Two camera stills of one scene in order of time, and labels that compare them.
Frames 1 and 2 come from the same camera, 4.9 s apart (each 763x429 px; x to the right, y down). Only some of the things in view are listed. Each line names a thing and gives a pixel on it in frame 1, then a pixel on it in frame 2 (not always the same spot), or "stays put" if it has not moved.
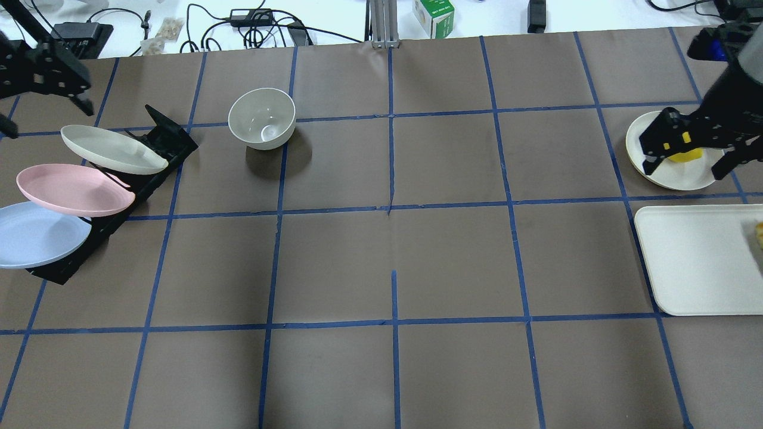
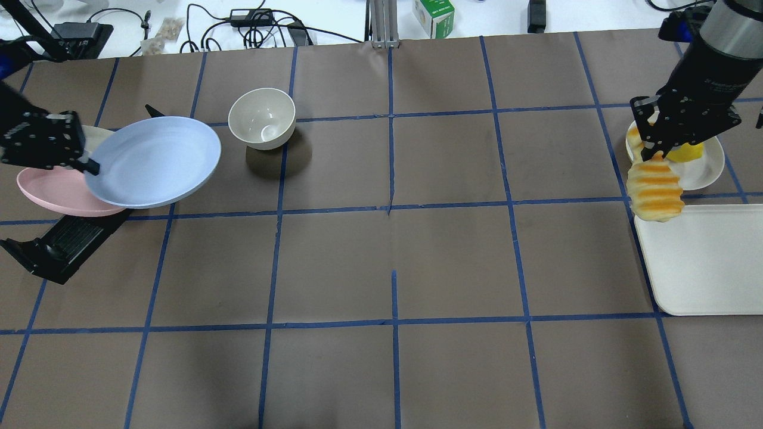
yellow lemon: [686, 156] stays put
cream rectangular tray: [703, 260] stays put
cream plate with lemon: [665, 173] stays put
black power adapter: [251, 17] stays put
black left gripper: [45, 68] → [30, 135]
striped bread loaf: [759, 233] → [654, 186]
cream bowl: [262, 118] stays put
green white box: [436, 16] stays put
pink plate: [74, 190] stays put
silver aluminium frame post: [383, 18] stays put
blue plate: [31, 235] → [152, 161]
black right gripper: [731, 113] → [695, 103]
